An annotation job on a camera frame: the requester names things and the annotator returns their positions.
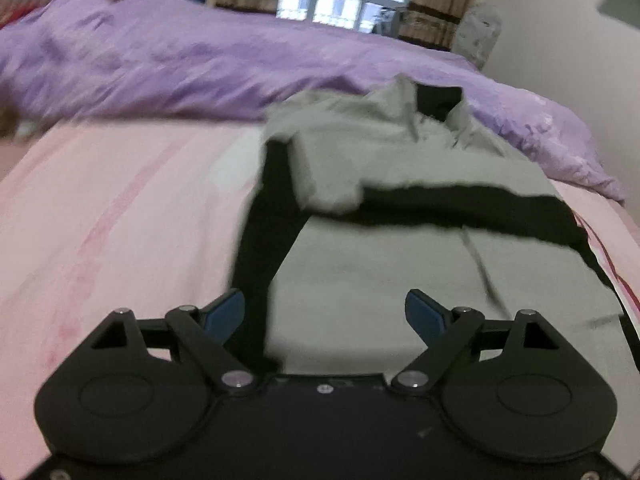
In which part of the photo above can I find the grey and black shirt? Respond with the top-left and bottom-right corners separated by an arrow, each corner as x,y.
232,74 -> 627,377

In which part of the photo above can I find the fan with white cover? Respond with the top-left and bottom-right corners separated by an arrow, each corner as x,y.
452,4 -> 503,72

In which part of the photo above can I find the purple duvet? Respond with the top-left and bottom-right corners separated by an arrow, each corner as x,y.
0,0 -> 627,206

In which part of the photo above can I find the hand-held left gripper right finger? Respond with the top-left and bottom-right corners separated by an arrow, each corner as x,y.
390,289 -> 559,394

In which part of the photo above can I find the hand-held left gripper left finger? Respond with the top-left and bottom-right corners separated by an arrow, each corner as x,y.
90,289 -> 257,393

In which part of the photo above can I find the pink bed sheet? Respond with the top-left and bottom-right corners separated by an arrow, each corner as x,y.
0,116 -> 640,480

